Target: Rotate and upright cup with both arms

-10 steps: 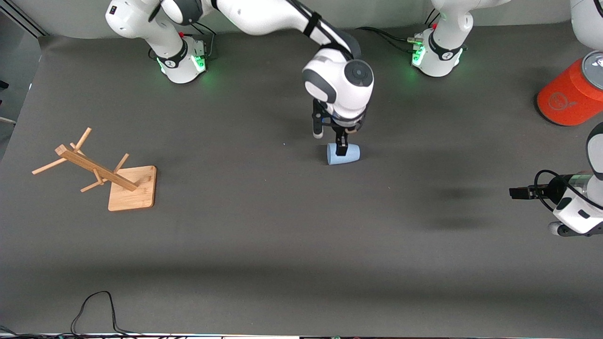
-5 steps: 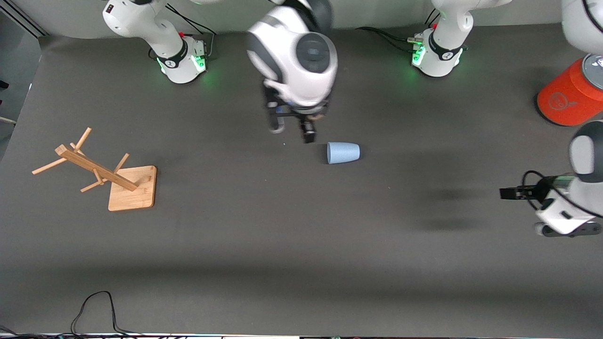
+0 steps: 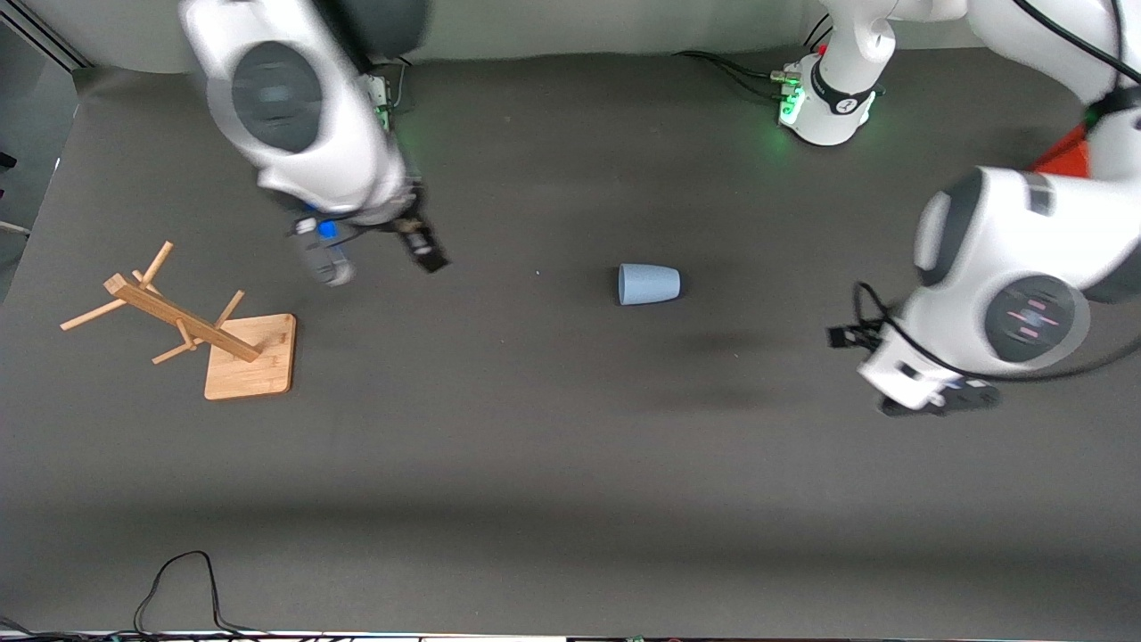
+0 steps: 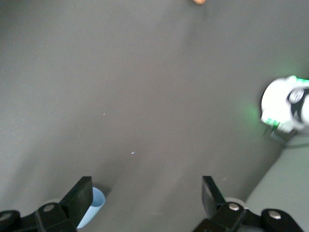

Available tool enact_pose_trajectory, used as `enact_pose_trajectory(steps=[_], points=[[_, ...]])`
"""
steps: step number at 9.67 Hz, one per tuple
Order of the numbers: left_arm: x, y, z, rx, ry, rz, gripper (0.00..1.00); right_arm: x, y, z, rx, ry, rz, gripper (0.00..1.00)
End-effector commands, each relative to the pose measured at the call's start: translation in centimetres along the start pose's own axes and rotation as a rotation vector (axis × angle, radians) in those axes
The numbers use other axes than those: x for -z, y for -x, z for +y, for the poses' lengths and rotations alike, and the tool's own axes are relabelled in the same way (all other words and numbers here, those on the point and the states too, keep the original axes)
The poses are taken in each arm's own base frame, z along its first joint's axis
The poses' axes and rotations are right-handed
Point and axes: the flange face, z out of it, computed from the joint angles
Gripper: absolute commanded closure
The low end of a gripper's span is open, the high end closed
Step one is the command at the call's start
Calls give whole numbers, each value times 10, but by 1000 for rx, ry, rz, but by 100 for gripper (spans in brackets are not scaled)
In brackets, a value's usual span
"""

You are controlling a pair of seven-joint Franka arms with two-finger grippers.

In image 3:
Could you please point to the orange can with silver lid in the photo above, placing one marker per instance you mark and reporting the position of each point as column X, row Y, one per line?
column 1065, row 159

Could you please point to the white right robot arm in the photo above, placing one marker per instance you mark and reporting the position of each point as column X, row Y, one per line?
column 285, row 98

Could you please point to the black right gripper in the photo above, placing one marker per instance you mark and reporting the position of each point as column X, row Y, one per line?
column 422, row 242

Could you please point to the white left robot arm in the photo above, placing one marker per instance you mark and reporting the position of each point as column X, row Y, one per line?
column 1007, row 267

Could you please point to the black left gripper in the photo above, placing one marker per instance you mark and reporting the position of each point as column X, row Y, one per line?
column 871, row 341

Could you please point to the wooden cup rack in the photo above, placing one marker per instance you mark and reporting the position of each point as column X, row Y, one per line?
column 250, row 366

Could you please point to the light blue plastic cup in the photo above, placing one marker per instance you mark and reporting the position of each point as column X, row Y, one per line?
column 649, row 285

